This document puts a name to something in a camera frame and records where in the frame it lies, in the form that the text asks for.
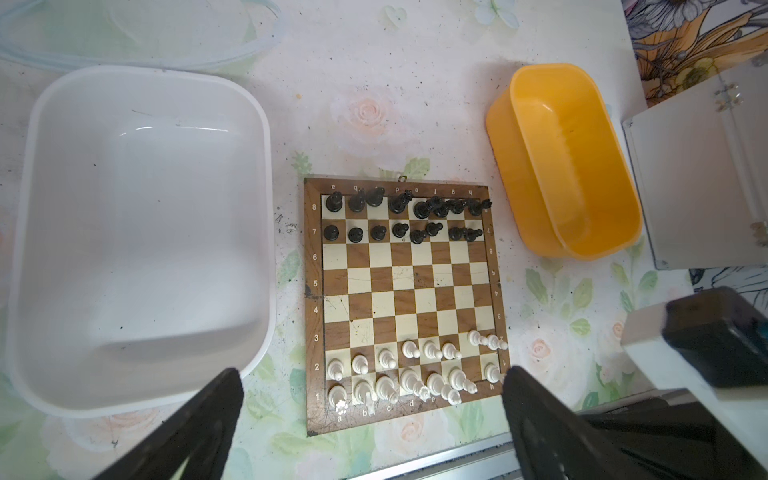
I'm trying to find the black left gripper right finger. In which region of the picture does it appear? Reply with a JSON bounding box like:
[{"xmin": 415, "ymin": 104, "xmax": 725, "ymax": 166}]
[{"xmin": 502, "ymin": 366, "xmax": 651, "ymax": 479}]

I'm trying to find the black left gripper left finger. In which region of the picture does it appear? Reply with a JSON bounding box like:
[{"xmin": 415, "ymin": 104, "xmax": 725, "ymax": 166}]
[{"xmin": 97, "ymin": 368, "xmax": 244, "ymax": 479}]

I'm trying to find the wooden chess board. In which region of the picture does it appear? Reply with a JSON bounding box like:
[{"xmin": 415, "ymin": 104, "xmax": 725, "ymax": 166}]
[{"xmin": 304, "ymin": 177, "xmax": 510, "ymax": 436}]

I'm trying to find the white plastic tray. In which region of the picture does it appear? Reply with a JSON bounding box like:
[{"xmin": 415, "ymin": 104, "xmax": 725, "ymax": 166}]
[{"xmin": 5, "ymin": 66, "xmax": 276, "ymax": 418}]

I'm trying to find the yellow plastic tray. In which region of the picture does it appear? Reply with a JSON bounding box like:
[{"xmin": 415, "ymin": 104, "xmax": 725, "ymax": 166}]
[{"xmin": 485, "ymin": 63, "xmax": 643, "ymax": 261}]

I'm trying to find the grey metal box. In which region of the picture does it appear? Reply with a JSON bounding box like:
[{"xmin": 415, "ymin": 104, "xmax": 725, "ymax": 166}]
[{"xmin": 623, "ymin": 54, "xmax": 767, "ymax": 270}]

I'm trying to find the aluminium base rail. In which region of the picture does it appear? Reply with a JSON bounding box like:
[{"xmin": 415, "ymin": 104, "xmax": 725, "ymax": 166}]
[{"xmin": 353, "ymin": 389, "xmax": 695, "ymax": 479}]

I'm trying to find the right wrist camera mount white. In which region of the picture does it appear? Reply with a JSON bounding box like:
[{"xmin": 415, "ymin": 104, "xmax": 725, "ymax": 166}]
[{"xmin": 621, "ymin": 287, "xmax": 767, "ymax": 467}]

